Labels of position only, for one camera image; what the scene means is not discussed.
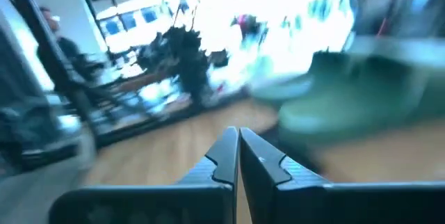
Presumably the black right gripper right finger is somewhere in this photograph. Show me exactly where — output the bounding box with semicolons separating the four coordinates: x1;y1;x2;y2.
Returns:
238;126;445;224

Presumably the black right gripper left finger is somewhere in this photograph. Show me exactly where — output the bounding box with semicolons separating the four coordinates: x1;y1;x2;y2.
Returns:
48;125;240;224

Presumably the green rubber slide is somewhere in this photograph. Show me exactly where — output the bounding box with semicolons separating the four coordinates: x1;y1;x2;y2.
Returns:
277;51;445;140

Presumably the person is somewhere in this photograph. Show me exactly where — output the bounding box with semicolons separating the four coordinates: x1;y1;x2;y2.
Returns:
36;6;105;86

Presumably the black metal rig frame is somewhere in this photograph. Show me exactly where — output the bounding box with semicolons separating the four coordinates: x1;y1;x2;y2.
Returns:
0;0;251;148

